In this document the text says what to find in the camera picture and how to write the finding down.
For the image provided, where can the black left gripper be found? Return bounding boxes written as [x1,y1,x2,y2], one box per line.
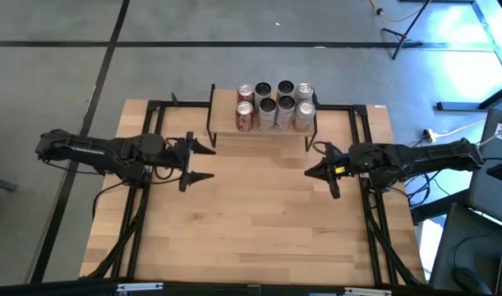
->
[163,131,217,193]

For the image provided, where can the wooden shelf black legs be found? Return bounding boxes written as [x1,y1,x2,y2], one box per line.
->
[206,83,319,153]

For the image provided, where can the red soda can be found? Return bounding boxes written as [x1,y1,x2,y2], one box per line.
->
[234,100,256,133]
[237,84,256,104]

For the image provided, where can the yellow cable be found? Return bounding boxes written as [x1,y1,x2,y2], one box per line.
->
[368,0,420,24]

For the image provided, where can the black tripod stand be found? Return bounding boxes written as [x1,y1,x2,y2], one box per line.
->
[380,0,433,61]

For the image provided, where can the black aluminium table frame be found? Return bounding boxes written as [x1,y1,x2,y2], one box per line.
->
[85,92,426,287]

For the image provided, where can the silver metal bracket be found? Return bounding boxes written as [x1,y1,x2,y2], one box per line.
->
[117,282,164,293]
[343,287,394,296]

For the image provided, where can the black front beam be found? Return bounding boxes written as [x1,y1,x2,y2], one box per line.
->
[0,278,502,296]

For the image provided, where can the pink white Spindrift can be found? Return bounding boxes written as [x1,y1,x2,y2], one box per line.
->
[292,100,317,133]

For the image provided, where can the grey desk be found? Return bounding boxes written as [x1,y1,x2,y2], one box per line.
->
[467,107,502,228]
[429,202,502,296]

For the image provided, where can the white beverage can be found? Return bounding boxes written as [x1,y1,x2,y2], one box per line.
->
[276,79,296,99]
[257,97,278,133]
[274,95,297,132]

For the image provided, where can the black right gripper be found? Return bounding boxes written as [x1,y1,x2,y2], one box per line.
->
[303,143,377,201]

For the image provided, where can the white cable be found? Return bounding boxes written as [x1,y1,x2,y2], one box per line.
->
[433,118,488,139]

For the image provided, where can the silver-top pale beverage can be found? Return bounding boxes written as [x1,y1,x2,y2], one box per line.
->
[294,81,316,103]

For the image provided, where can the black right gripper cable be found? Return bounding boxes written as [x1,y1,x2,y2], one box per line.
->
[314,141,339,161]

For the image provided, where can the black desk crossbar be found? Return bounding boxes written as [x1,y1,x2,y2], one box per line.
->
[409,189,472,225]

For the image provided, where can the white yellow Spindrift can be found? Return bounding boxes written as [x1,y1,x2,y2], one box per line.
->
[253,81,273,102]

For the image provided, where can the black computer mouse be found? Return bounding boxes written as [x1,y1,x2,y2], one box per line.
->
[454,266,493,296]

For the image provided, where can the black desk foot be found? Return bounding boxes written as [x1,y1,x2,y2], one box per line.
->
[435,81,502,112]

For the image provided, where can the black cable bundle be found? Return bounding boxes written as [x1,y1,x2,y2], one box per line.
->
[396,170,453,209]

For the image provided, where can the grey chair leg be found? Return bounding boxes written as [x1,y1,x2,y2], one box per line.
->
[0,174,18,193]

